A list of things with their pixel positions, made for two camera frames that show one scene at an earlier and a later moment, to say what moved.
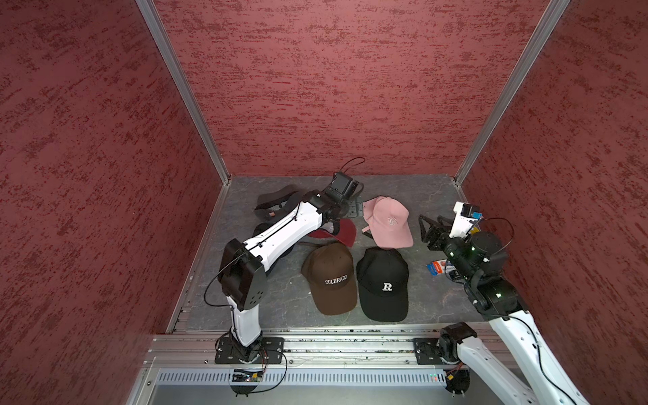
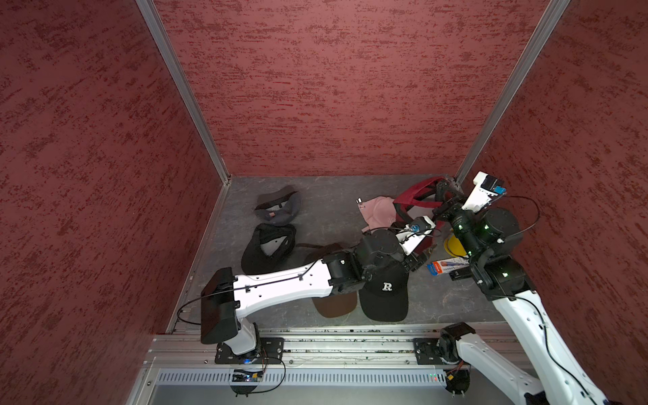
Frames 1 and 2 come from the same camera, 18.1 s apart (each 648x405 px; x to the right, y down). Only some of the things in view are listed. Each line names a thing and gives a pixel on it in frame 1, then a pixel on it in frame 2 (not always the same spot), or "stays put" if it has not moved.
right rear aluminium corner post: [552, 14] stays put
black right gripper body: [440, 239] to [451, 207]
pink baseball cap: [387, 221] stays put
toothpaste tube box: [437, 267] stays put
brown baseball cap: [329, 269] stays put
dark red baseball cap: [348, 232] to [421, 193]
